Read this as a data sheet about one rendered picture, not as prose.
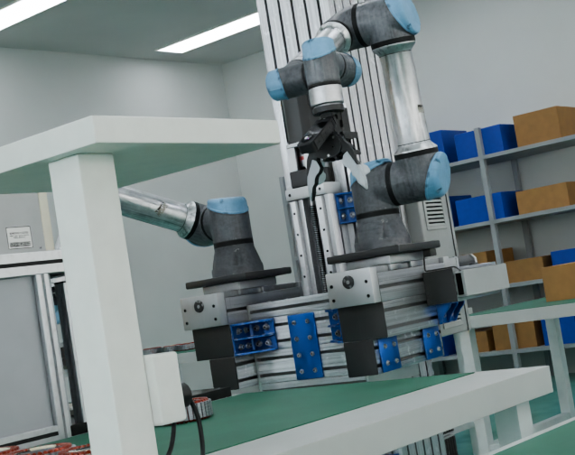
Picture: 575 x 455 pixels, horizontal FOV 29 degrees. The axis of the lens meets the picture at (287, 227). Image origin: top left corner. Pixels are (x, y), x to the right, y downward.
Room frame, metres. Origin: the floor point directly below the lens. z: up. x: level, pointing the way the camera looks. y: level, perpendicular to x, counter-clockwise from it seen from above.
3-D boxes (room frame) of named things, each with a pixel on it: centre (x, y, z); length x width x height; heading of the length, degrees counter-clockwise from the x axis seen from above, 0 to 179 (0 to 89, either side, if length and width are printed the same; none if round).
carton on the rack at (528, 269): (8.78, -1.82, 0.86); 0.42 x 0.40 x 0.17; 50
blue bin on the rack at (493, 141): (8.87, -1.70, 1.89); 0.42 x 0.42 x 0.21; 49
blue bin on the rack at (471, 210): (8.92, -1.63, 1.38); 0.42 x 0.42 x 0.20; 49
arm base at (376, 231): (3.00, -0.24, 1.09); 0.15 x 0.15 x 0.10
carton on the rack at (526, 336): (8.87, -1.71, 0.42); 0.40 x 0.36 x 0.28; 141
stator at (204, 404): (2.16, 0.25, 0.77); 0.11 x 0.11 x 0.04
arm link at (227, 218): (3.29, 0.16, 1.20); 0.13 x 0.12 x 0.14; 32
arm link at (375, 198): (3.00, -0.25, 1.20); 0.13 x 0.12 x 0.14; 63
